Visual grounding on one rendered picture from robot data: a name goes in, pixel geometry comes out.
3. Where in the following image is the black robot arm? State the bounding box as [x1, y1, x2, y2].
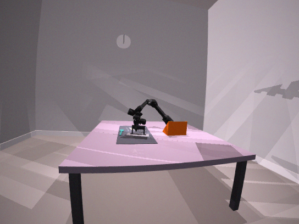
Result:
[128, 99, 174, 125]

